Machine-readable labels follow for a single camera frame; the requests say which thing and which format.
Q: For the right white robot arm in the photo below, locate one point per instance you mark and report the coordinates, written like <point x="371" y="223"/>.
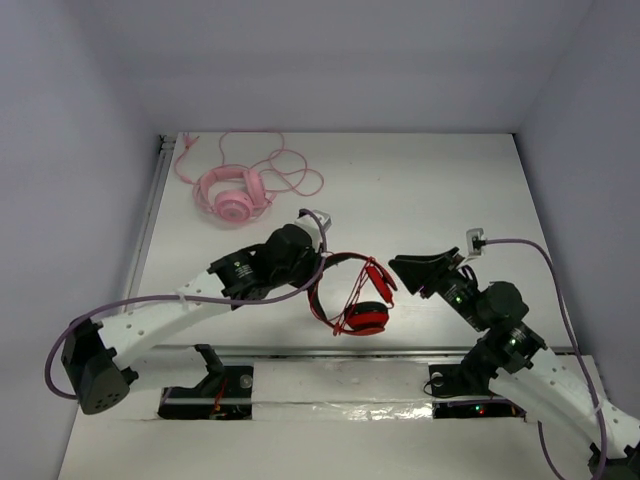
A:
<point x="513" y="362"/>

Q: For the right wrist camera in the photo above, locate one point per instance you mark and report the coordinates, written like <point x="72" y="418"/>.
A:
<point x="476" y="241"/>

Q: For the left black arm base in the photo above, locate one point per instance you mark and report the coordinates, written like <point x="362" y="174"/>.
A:
<point x="224" y="393"/>

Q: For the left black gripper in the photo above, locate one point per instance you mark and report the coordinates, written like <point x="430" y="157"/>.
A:
<point x="310" y="257"/>

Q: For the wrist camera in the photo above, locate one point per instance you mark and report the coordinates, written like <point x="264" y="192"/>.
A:
<point x="315" y="222"/>
<point x="476" y="241"/>

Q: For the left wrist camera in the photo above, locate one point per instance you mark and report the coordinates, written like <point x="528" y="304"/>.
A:
<point x="315" y="222"/>

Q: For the red black headphones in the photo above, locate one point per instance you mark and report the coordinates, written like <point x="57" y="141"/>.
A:
<point x="357" y="318"/>

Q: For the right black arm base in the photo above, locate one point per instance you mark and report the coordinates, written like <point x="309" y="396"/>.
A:
<point x="462" y="389"/>

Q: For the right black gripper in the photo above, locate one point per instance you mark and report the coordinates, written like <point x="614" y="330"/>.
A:
<point x="428" y="270"/>

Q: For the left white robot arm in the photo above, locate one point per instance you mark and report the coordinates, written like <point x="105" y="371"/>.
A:
<point x="102" y="358"/>

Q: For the pink headphones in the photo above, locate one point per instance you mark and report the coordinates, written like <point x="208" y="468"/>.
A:
<point x="236" y="206"/>

